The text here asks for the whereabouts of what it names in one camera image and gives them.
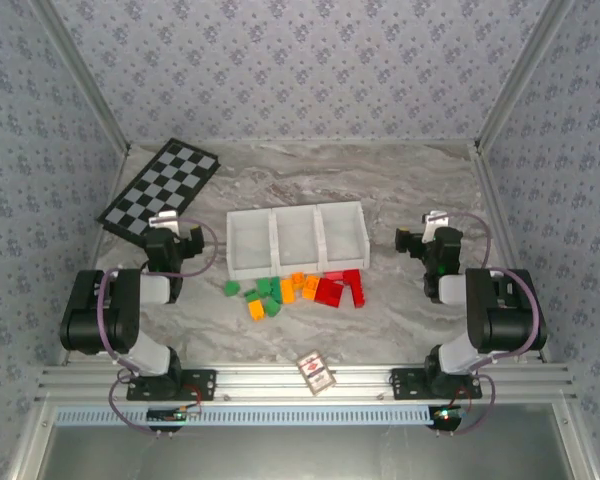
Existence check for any long red lego brick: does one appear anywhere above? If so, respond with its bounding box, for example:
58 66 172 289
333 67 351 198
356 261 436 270
342 268 368 310

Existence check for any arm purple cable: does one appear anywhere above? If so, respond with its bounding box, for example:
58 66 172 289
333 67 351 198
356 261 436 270
429 212 549 439
95 217 220 437

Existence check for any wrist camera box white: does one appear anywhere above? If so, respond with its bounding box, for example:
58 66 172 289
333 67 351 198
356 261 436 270
148 209 181 235
421 209 455 244

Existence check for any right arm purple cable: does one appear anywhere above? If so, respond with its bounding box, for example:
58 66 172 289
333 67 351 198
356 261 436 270
429 212 549 439

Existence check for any playing card box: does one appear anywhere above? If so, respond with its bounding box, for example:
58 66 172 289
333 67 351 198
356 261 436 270
296 349 337 397

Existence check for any aluminium side rail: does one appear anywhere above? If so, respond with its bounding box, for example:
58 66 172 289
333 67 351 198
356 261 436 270
467 141 552 364

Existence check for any small circuit board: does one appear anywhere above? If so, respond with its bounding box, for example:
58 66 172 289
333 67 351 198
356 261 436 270
431 405 469 425
146 405 202 425

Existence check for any light blue cable duct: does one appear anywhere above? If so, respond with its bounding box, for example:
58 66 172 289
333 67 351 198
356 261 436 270
54 403 434 427

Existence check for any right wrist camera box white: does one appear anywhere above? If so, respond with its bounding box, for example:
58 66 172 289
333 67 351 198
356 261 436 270
421 209 455 244

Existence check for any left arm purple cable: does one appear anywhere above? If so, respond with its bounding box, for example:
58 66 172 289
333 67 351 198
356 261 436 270
95 217 220 437

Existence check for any aluminium frame post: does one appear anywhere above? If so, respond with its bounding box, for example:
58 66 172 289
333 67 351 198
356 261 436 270
29 0 133 154
473 0 577 154

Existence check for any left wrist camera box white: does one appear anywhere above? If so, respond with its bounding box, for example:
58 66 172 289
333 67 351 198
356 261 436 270
148 209 181 235

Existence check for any black grey checkerboard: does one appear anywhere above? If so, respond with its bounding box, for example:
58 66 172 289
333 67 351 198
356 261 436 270
97 138 222 250

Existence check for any aluminium cross rail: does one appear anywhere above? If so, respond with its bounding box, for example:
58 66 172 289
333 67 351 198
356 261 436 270
34 363 579 404

